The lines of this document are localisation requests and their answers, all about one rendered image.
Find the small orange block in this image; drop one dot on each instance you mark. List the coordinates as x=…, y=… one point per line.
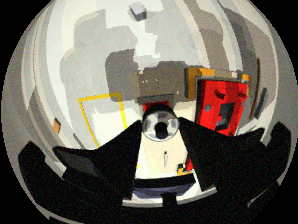
x=56, y=126

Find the yellow rectangular outline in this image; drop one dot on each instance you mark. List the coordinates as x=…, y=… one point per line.
x=94, y=97

